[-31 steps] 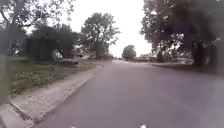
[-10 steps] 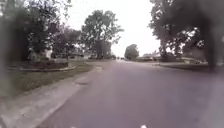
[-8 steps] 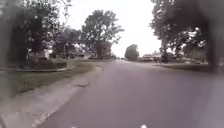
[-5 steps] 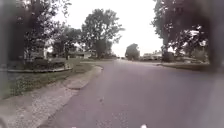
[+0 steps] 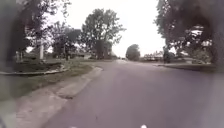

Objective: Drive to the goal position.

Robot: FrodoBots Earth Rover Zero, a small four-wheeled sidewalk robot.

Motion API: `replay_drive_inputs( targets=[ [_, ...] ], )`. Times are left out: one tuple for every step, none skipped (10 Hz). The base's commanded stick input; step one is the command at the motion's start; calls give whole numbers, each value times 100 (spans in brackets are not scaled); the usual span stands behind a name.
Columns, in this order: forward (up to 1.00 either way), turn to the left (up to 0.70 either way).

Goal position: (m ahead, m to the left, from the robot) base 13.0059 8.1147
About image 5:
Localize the small round tree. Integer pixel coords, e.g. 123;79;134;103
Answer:
125;43;142;62

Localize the large tree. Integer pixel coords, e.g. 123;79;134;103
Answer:
79;8;127;61

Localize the row of houses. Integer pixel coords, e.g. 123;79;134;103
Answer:
141;51;165;63

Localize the grey asphalt road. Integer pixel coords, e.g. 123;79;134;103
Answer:
41;59;224;128

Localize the white pole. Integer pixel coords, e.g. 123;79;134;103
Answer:
38;39;45;61

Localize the grass strip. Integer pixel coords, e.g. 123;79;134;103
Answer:
156;62;218;73

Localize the pale concrete kerb strip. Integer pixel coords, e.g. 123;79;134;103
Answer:
0;65;104;128

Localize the grass verge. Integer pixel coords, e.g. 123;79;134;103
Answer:
0;59;96;102

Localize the group of trees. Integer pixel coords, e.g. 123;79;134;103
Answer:
0;0;83;63
154;0;224;66

